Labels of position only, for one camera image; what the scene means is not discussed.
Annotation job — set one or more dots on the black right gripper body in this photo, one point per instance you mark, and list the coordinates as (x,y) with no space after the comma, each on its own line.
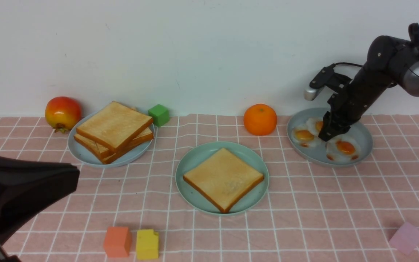
(349,102)

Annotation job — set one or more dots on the fried egg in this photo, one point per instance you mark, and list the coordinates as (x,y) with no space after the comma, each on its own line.
(314,125)
(303,137)
(343,149)

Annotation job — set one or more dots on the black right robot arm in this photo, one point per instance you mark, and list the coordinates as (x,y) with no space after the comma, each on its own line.
(390,61)

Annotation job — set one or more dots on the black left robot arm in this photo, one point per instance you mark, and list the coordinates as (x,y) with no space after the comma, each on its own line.
(26,189)

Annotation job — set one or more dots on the grey egg plate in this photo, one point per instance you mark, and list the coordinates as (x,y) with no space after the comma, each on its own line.
(318,154)

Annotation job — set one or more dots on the orange fruit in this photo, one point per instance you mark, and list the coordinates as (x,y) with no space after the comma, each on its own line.
(260,119)

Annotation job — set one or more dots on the pink checked tablecloth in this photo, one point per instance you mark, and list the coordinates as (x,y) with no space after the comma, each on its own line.
(311,213)

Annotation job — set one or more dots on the pink cube block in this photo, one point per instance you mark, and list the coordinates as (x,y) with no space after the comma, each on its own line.
(405,239)

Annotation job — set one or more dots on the green centre plate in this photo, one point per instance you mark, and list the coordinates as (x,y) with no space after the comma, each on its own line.
(202,152)

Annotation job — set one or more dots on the green cube block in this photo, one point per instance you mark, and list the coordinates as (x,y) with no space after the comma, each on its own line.
(160,115)

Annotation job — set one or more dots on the yellow cube block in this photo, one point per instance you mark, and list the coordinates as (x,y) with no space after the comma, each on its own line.
(147,244)

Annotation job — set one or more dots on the orange cube block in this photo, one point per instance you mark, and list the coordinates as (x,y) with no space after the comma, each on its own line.
(117,242)

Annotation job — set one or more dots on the grey toast plate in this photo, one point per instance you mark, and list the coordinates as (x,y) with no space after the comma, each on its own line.
(87,157)

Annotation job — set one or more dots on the red yellow apple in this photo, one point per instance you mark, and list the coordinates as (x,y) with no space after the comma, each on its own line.
(63,113)

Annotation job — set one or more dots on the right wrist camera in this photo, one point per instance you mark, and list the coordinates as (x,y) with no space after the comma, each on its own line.
(326,78)

